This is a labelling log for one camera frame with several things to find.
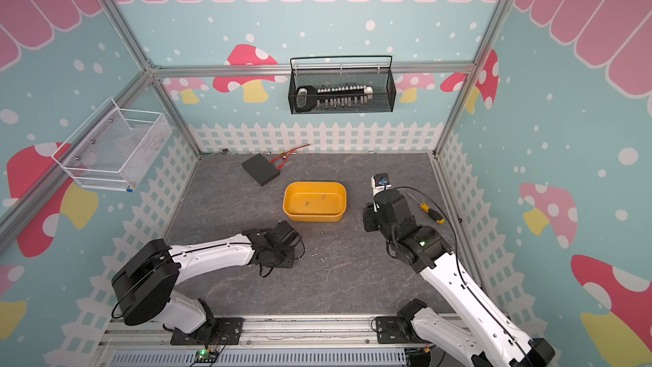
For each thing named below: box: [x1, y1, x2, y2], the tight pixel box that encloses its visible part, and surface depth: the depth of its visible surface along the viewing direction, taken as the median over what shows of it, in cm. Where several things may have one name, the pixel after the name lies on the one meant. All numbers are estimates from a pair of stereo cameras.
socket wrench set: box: [295, 84, 374, 112], surface depth 91 cm
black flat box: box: [241, 152, 281, 187], surface depth 115 cm
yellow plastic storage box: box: [282, 180, 348, 223], surface depth 105 cm
